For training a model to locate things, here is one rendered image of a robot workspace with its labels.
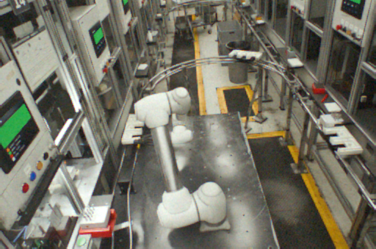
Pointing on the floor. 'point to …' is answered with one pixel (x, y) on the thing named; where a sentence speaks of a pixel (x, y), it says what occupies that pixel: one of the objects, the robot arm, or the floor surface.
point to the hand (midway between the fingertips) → (138, 141)
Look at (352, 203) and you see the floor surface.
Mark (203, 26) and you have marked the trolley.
